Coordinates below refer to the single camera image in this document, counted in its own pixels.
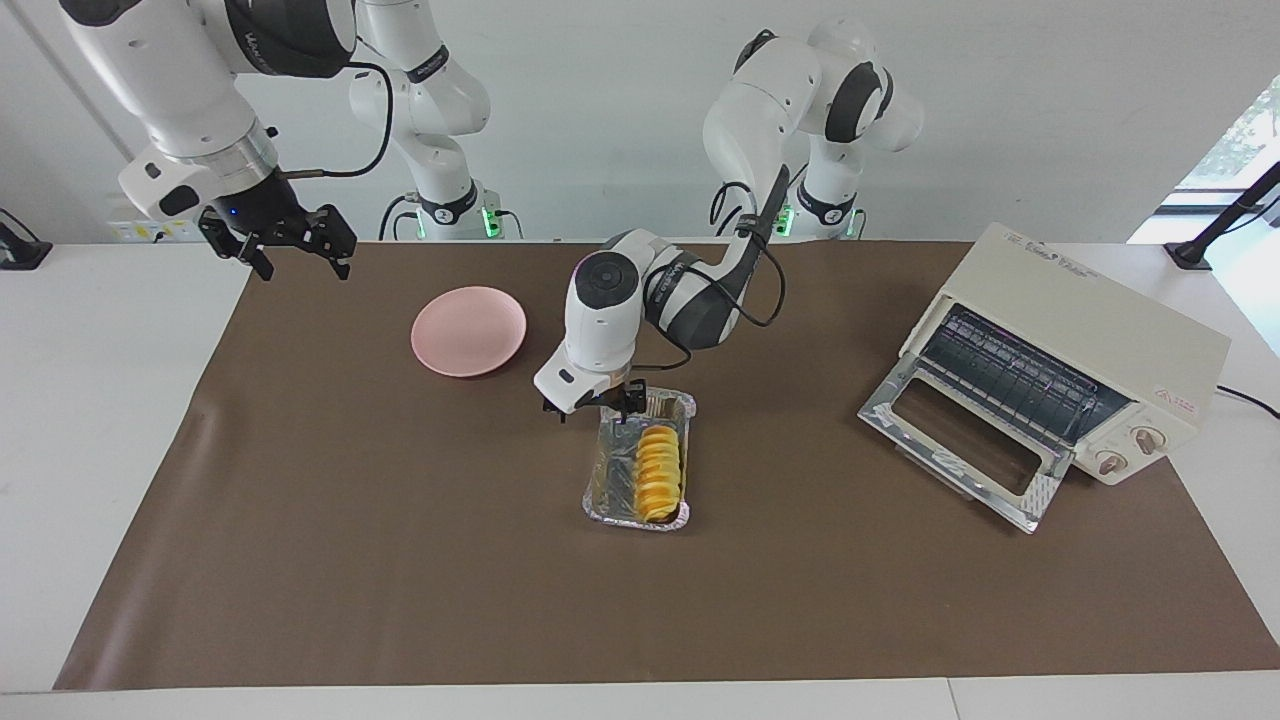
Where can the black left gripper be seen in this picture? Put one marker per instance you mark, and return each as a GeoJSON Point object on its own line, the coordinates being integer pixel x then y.
{"type": "Point", "coordinates": [598, 398]}

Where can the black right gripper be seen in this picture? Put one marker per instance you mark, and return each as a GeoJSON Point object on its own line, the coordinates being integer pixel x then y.
{"type": "Point", "coordinates": [265, 210]}

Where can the aluminium foil tray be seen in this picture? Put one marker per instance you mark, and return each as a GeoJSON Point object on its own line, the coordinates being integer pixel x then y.
{"type": "Point", "coordinates": [612, 480]}

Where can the sliced yellow bread loaf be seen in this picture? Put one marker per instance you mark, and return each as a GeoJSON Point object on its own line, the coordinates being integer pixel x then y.
{"type": "Point", "coordinates": [660, 470]}

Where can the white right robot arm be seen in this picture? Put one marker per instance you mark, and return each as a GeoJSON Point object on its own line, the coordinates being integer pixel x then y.
{"type": "Point", "coordinates": [170, 80]}

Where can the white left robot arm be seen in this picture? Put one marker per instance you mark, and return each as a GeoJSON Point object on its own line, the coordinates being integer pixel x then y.
{"type": "Point", "coordinates": [600, 320]}

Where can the cream white toaster oven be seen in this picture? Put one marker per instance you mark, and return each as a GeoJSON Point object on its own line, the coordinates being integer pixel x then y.
{"type": "Point", "coordinates": [1100, 330]}

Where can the beige oven knob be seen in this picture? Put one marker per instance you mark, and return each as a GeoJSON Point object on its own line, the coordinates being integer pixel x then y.
{"type": "Point", "coordinates": [1148, 439]}
{"type": "Point", "coordinates": [1110, 463]}

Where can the pink round plate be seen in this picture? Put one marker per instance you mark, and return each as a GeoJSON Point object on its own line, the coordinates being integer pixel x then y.
{"type": "Point", "coordinates": [470, 330]}

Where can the brown table mat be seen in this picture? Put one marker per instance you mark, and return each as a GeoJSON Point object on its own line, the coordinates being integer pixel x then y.
{"type": "Point", "coordinates": [400, 550]}

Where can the black clamp stand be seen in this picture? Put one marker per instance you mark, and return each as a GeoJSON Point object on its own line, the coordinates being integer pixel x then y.
{"type": "Point", "coordinates": [1225, 215]}

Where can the white wall socket box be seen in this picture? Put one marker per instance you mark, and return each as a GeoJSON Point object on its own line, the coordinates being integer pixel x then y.
{"type": "Point", "coordinates": [140, 230]}

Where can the black desk mount foot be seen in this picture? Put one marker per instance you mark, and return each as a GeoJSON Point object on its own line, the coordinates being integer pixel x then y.
{"type": "Point", "coordinates": [18, 250]}

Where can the glass oven door metal frame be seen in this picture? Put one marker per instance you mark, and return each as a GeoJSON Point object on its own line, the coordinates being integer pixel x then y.
{"type": "Point", "coordinates": [1040, 490]}

